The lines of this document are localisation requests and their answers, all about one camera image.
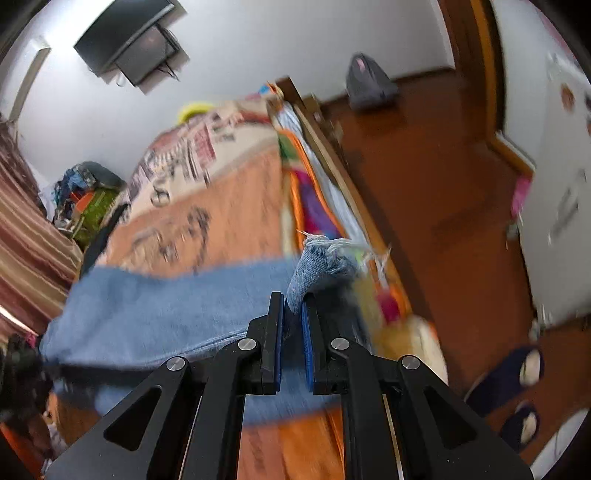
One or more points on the yellow hoop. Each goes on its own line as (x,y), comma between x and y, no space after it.
(194,111)

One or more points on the wooden door frame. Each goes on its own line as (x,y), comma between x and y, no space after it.
(475,69)

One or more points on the white rounded object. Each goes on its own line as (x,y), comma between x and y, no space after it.
(563,447)

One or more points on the printed blanket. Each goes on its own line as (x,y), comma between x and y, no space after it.
(231,207)

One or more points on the colourful bedsheet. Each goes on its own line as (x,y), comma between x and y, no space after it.
(314,203)

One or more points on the striped pink curtain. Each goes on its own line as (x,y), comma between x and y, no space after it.
(27,240)

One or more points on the navy slipper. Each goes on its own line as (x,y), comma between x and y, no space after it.
(503,378)
(519,427)

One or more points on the pink item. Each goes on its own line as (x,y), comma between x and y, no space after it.
(521,196)

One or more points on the blue denim pants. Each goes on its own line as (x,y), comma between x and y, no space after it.
(161,309)

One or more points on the pile of clothes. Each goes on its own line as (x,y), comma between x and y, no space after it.
(87,194)

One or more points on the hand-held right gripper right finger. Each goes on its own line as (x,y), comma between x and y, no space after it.
(308,355)

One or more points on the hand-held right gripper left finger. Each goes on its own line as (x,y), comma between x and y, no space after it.
(278,369)

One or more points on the grey backpack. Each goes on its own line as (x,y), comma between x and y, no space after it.
(369,83)

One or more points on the wooden bed frame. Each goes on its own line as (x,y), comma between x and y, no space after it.
(351,184)

